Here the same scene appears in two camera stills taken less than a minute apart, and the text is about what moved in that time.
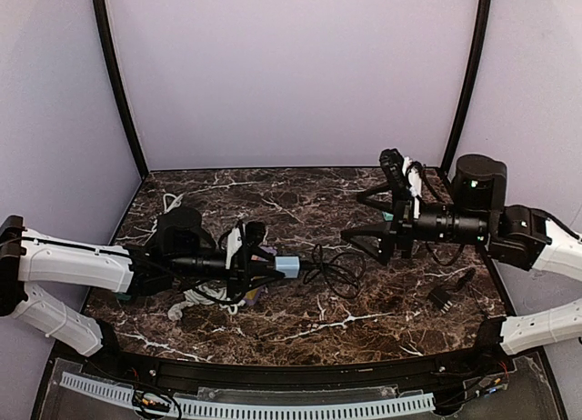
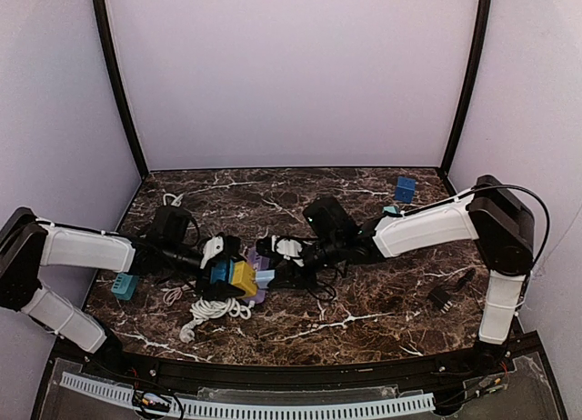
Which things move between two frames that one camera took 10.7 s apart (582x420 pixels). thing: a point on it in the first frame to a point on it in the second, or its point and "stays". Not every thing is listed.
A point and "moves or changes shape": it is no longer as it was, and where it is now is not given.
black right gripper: (401, 222) to (280, 263)
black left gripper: (245, 265) to (222, 260)
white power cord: (207, 294) moves or changes shape
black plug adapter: (441, 296) stays
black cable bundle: (344, 269) to (326, 298)
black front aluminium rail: (380, 373) stays
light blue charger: (288, 265) moves or changes shape
